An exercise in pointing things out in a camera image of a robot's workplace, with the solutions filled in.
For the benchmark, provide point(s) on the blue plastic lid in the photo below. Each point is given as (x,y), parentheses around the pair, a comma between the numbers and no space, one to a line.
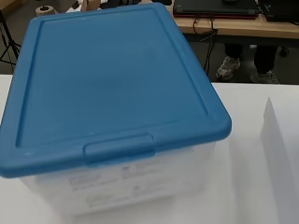
(106,87)

